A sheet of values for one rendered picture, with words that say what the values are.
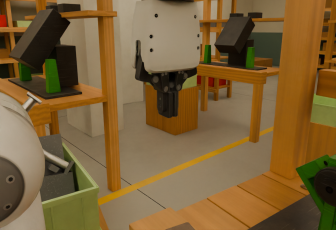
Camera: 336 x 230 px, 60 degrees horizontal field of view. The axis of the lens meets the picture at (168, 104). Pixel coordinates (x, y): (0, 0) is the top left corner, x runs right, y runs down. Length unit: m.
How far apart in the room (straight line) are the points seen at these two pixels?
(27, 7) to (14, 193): 6.95
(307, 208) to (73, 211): 0.68
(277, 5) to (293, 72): 11.04
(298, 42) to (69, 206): 0.87
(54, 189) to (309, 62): 0.95
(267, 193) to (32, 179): 0.86
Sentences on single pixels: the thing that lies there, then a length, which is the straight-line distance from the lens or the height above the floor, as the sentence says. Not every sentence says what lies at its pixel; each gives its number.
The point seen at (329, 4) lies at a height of 2.16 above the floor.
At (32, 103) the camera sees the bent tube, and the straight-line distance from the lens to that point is 1.10.
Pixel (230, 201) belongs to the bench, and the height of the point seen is 0.88.
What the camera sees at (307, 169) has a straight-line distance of 0.70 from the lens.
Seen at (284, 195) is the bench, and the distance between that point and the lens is 1.08.
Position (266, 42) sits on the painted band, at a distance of 12.23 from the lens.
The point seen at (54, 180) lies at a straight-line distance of 1.09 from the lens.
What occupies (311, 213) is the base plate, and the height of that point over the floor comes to 0.90.
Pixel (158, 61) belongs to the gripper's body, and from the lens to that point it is 0.41.
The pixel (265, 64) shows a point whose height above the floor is 0.30.
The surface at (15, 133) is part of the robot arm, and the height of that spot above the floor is 1.32.
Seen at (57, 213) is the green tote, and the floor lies 0.92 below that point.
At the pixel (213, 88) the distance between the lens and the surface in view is 5.90.
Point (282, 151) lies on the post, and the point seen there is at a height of 0.98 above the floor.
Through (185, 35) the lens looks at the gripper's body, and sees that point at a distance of 0.43.
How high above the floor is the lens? 1.41
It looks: 15 degrees down
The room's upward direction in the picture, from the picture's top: straight up
